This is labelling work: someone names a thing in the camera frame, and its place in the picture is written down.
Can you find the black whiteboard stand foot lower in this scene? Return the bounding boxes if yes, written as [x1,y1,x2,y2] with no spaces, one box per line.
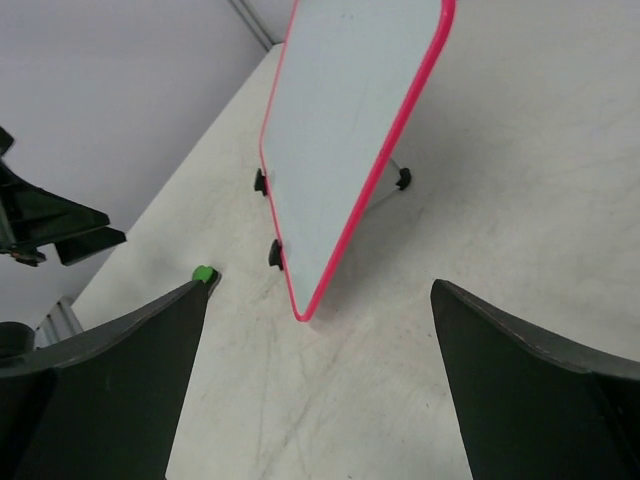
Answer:
[268,239,284,271]

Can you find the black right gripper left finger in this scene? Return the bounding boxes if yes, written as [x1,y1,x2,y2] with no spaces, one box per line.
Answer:
[1,280,208,479]

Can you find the pink framed whiteboard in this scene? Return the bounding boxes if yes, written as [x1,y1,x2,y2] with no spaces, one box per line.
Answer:
[259,1,456,322]

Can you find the black whiteboard stand foot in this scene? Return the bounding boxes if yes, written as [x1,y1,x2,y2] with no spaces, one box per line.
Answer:
[253,168,268,196]
[268,239,284,271]

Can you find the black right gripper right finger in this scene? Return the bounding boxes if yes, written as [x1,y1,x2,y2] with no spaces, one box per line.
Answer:
[430,280,639,479]

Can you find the green bone-shaped eraser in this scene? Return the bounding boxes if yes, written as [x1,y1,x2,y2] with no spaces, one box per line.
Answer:
[192,265,221,296]

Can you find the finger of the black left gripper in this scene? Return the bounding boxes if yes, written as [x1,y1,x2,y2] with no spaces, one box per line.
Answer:
[1,162,109,250]
[55,227,126,266]

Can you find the metal whiteboard stand leg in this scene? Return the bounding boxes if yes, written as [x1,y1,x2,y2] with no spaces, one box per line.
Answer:
[366,158,402,210]

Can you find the aluminium mounting rail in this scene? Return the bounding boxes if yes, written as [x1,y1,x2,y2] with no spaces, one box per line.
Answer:
[34,297,83,349]

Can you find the black whiteboard stand foot upper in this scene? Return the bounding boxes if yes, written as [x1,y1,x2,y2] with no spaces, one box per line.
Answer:
[253,168,268,196]

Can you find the black rear stand foot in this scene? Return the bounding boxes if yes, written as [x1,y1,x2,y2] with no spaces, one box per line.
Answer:
[396,167,412,191]

